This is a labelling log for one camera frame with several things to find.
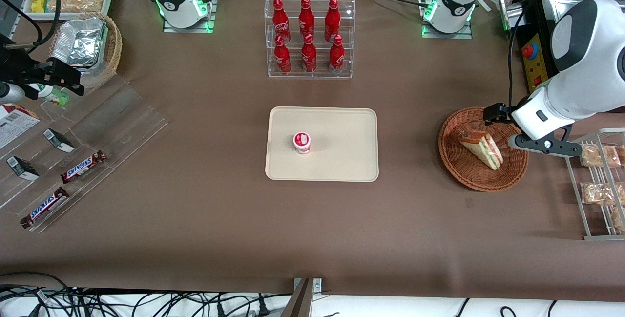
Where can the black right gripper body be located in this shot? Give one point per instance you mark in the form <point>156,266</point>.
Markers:
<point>22,71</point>

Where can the triangular sandwich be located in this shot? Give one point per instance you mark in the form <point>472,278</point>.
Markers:
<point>481,148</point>

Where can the light woven wicker basket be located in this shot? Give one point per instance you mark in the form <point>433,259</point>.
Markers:
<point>114,48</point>

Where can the round brown wicker basket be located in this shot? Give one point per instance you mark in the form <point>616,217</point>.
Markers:
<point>468,173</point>

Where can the beige plastic tray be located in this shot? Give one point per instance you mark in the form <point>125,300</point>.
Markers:
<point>342,151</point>

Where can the green white small bottle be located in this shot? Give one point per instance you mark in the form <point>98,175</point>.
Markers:
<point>53,95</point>

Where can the silver foil container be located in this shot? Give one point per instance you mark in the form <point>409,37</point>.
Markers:
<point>78,43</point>

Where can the small black white box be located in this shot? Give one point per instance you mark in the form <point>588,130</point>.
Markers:
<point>22,168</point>
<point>58,140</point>

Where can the yellow emergency stop panel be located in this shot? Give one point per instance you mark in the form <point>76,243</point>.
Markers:
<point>533,65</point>

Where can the white red printed carton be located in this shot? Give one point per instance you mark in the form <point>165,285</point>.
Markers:
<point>14,126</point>

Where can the yellow snack pack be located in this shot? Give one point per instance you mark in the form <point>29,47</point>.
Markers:
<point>39,0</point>

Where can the clear bag of crackers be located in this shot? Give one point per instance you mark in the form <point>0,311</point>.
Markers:
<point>78,0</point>

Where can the clear acrylic stepped display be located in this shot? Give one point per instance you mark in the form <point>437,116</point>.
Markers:
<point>122,126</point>

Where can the brown snickers bar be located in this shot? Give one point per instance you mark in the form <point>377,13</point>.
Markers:
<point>83,166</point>
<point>45,207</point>

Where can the clear bag of granola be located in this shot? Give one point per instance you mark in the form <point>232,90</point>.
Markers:
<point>619,219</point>
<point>599,156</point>
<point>601,194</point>

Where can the small white label strip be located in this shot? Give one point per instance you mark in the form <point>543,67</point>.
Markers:
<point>485,5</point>

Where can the black silver appliance box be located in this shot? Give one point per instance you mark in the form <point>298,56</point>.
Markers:
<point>571,4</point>

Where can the red cola bottle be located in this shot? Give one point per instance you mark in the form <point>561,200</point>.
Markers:
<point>332,19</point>
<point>306,16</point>
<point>279,19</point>
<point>337,57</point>
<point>281,58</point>
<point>308,57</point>

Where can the clear acrylic bottle rack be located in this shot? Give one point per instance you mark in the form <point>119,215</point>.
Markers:
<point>320,75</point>

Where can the red white yogurt cup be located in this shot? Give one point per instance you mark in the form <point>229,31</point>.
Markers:
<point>302,142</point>

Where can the brown paper table cover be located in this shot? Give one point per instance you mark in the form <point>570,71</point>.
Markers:
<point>195,234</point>

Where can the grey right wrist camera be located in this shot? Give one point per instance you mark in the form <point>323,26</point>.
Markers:
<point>10,93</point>

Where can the metal clamp bracket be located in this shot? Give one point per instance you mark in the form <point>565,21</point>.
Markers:
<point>316,285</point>

